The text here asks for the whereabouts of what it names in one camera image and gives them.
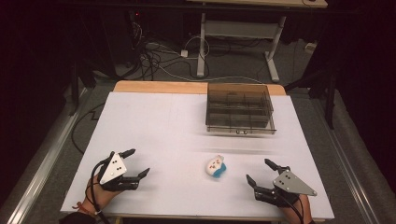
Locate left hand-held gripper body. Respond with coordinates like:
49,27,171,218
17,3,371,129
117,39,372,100
97,151,140,192

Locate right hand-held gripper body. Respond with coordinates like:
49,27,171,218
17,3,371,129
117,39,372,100
253,165,318,208

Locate white and blue plush toy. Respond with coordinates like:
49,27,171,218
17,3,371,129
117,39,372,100
205,154,228,179

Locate smoky transparent drawer box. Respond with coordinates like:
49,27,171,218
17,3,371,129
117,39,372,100
205,82,277,135

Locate person's right hand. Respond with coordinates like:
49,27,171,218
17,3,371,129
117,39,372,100
279,194,314,224

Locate person's left hand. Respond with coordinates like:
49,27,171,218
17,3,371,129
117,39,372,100
81,175,124,215

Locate white mat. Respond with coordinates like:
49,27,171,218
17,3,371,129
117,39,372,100
60,91,335,220

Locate wooden table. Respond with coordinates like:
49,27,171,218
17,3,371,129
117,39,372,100
112,79,288,97

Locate black stand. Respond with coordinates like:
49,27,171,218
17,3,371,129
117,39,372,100
283,8,340,131
66,55,97,117

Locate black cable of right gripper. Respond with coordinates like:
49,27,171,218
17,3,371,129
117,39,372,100
275,186,305,224

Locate red wrist string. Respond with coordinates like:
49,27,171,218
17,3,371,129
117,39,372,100
72,201,98,217

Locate black floor cable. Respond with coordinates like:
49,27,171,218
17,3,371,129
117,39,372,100
70,102,106,155

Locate metal floor rail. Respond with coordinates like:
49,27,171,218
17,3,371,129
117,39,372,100
5,87,90,224
311,96,381,224

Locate tangle of floor cables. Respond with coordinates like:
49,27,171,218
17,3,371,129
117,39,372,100
124,18,269,85

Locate white desk frame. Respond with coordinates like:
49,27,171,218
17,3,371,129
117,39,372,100
196,12,288,83

